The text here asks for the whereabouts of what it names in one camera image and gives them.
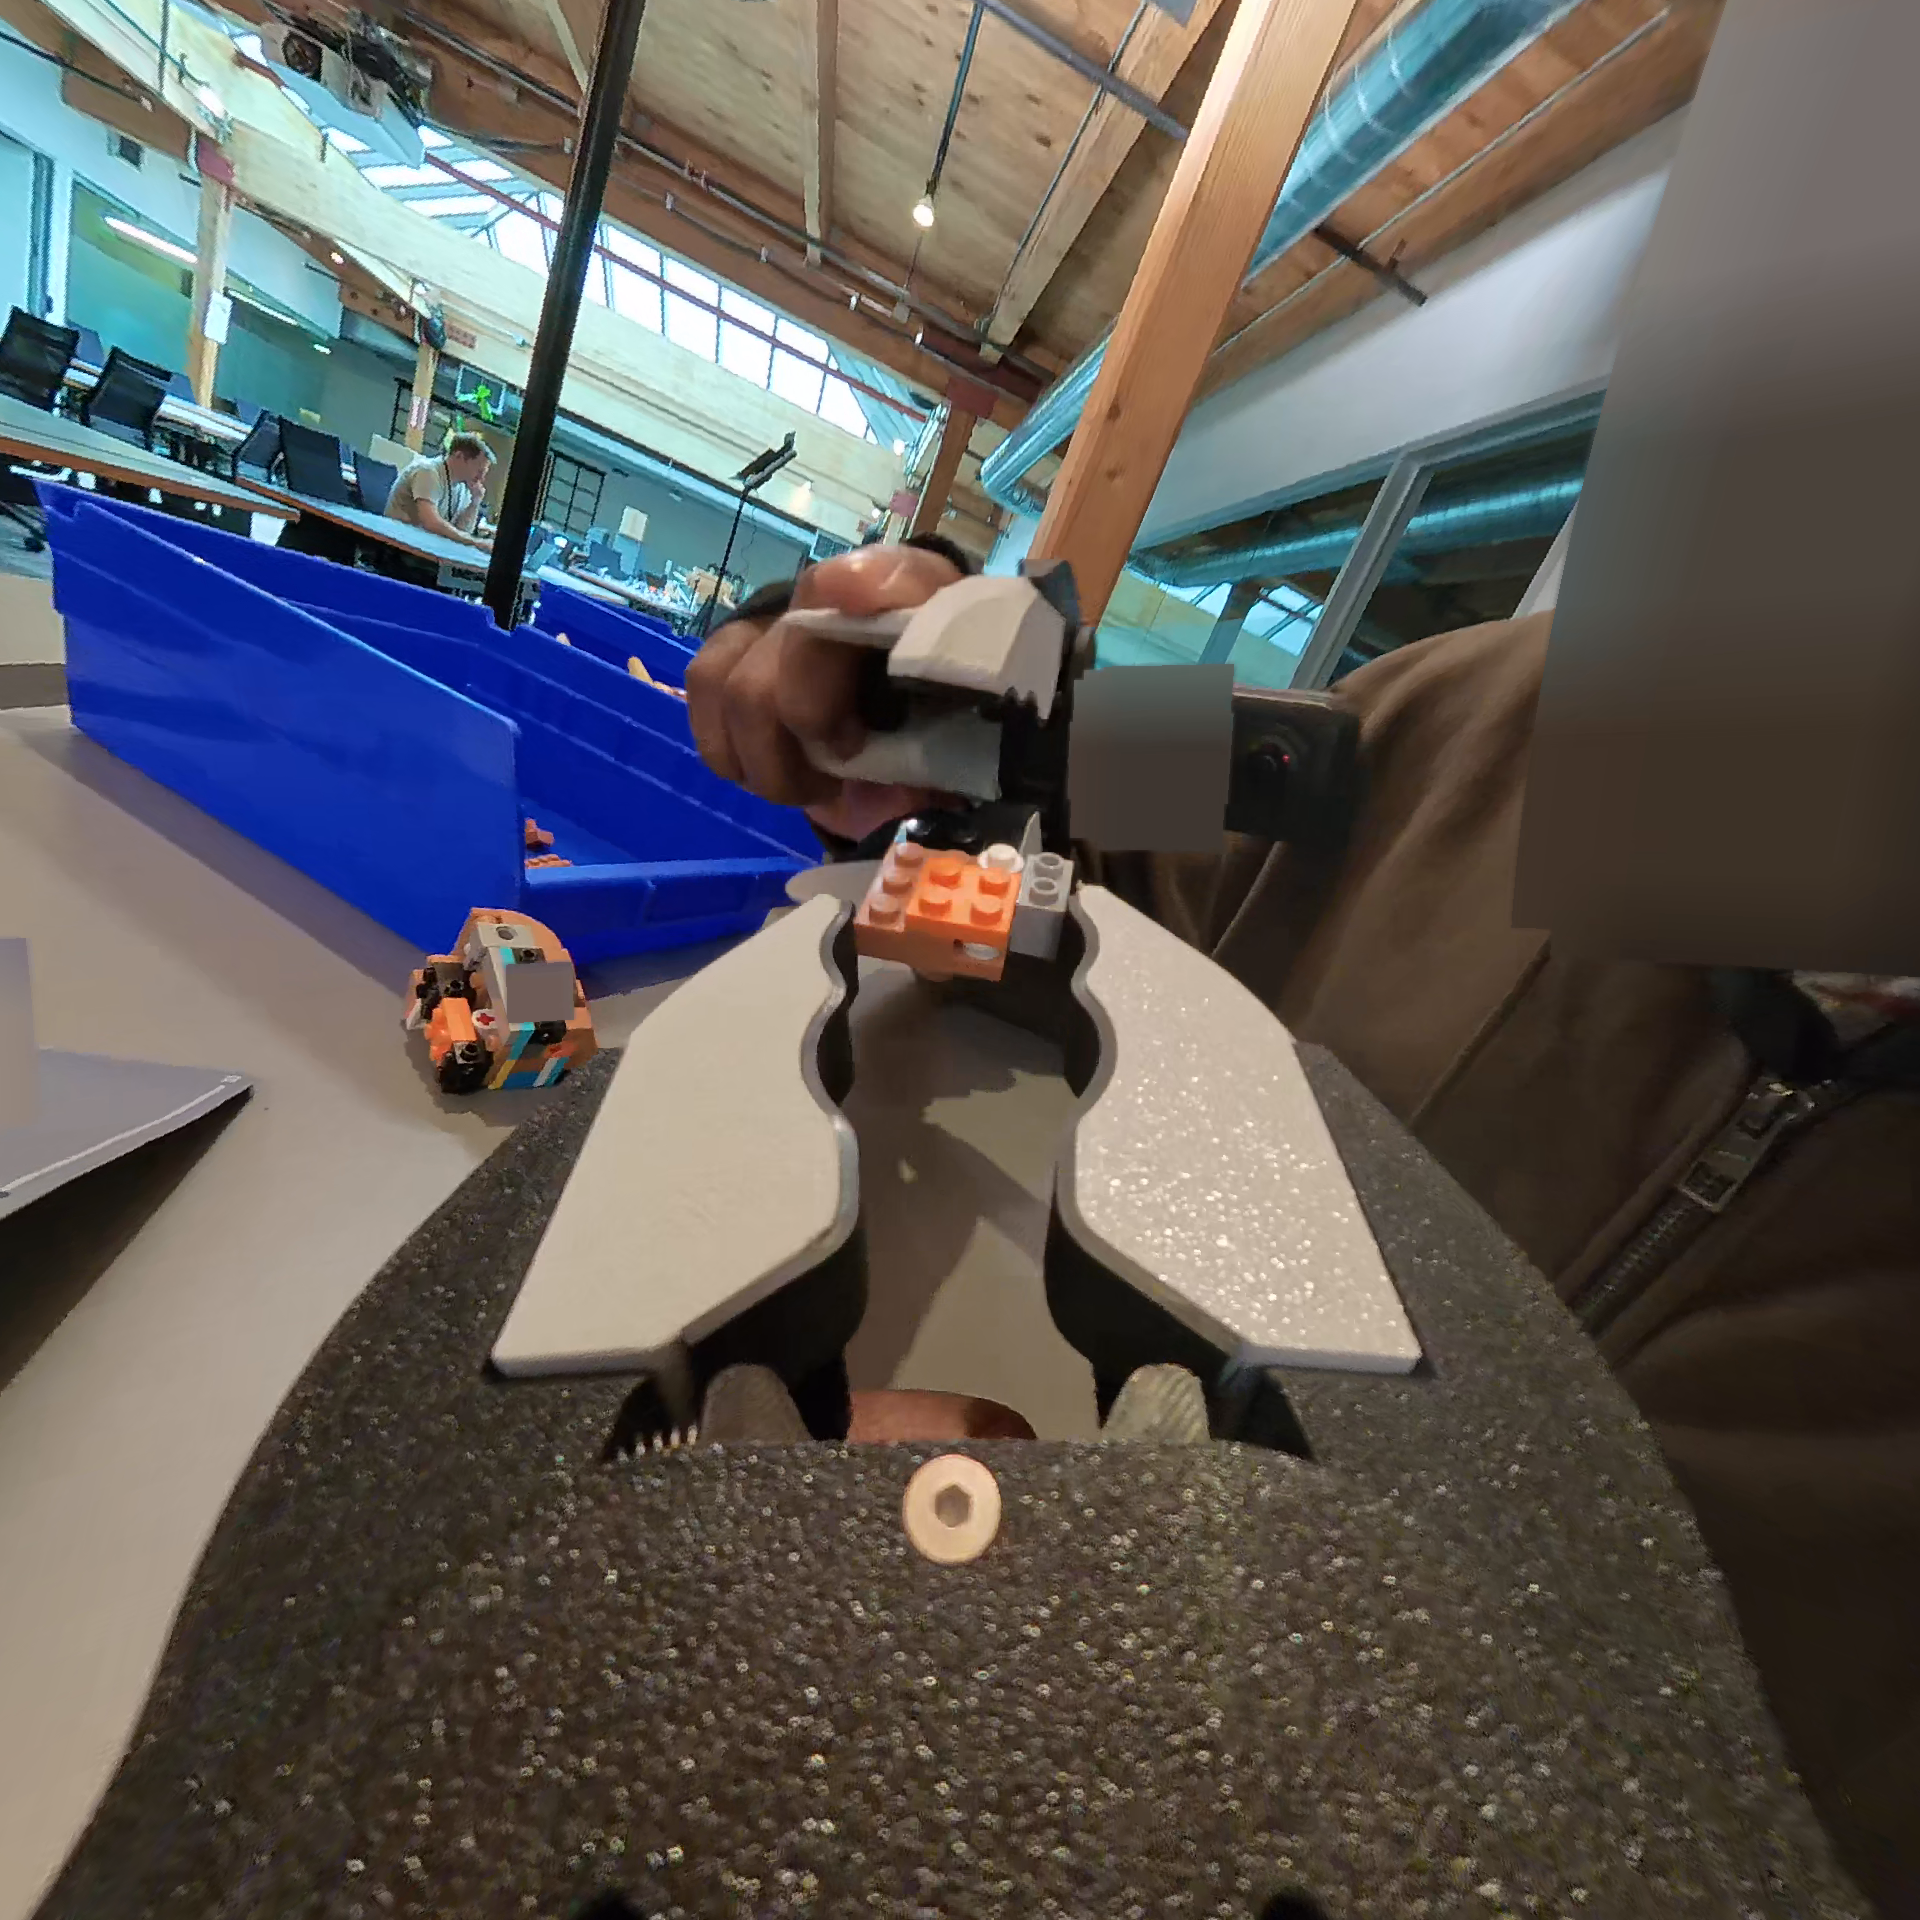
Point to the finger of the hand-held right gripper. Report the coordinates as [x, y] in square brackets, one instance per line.
[974, 639]
[930, 750]

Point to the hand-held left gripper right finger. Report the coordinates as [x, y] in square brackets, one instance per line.
[1216, 1172]

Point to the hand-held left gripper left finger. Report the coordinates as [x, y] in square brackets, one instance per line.
[706, 1172]

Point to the orange brick assembly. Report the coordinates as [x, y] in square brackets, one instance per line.
[944, 907]

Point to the blue storage bin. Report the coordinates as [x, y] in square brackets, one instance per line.
[299, 706]
[600, 624]

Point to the grey desk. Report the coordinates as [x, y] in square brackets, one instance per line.
[224, 871]

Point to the person's right hand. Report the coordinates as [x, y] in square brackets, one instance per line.
[766, 706]

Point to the brick vehicle model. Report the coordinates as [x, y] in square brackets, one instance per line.
[503, 1004]

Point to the black pole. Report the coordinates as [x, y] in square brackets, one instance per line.
[572, 299]

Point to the person's brown jacket torso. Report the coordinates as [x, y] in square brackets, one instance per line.
[1772, 1350]

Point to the grey instruction booklet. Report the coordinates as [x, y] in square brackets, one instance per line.
[105, 1118]

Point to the wood-edged long table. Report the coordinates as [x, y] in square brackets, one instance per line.
[134, 458]

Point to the black office chair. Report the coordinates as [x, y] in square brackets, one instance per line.
[37, 358]
[127, 395]

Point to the wooden post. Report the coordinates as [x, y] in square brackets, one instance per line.
[1187, 285]

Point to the silver air duct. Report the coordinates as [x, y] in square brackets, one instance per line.
[1350, 121]

